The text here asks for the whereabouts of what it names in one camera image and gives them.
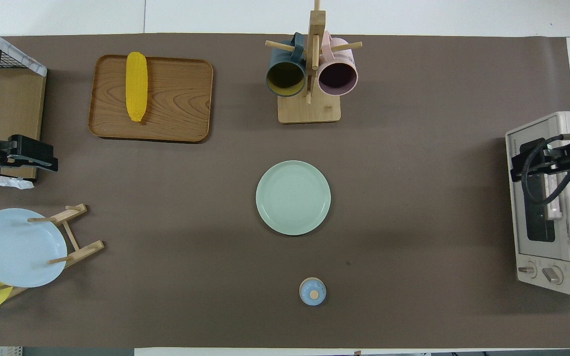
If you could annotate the dark teal mug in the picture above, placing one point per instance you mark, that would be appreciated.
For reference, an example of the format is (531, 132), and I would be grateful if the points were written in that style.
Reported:
(285, 79)

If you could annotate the pink mug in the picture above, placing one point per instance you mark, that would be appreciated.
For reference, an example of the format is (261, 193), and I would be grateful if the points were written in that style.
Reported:
(337, 79)

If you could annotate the wooden plate rack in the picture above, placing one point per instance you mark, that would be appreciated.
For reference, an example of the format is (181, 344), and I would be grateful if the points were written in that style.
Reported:
(84, 249)

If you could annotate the brown wooden serving tray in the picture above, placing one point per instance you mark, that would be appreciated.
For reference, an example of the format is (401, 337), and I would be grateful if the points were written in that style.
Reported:
(181, 99)

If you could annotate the light blue round plate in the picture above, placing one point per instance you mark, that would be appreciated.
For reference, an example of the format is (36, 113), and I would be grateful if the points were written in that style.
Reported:
(18, 252)

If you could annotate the brown table mat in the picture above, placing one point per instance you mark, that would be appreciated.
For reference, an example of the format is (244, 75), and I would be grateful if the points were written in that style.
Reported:
(413, 222)

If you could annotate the wooden mug tree stand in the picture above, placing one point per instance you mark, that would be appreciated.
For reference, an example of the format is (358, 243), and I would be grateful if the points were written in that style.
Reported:
(309, 111)

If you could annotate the white checked cloth liner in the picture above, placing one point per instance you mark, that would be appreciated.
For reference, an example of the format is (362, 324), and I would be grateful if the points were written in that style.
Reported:
(23, 55)

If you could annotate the yellow corn cob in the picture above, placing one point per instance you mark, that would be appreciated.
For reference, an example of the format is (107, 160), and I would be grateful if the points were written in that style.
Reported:
(136, 86)

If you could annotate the small blue call bell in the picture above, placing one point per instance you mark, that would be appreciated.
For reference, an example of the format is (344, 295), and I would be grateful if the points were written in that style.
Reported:
(312, 292)

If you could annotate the pale green round plate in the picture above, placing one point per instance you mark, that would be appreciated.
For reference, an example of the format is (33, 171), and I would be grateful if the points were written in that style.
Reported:
(293, 198)

